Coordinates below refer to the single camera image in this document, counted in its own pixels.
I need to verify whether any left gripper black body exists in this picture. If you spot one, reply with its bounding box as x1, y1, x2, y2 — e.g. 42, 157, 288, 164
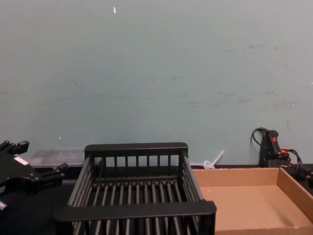
0, 151, 41, 196

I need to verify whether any clear plastic case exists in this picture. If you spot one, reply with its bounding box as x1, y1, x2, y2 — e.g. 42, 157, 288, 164
28, 147, 85, 170

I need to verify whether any black table cloth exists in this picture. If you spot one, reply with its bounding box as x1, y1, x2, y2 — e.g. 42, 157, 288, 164
0, 163, 313, 235

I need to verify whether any black rack with steel bars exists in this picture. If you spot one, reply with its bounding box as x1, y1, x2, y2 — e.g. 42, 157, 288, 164
53, 142, 218, 235

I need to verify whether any shallow brown cardboard tray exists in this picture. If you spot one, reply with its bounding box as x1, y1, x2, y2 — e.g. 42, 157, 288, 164
192, 167, 313, 233

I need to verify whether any plain pale wall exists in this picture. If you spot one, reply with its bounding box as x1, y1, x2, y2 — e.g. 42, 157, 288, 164
0, 0, 313, 169

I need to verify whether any black corded tool red switch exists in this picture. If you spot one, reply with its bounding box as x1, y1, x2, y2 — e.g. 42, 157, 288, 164
251, 127, 313, 184

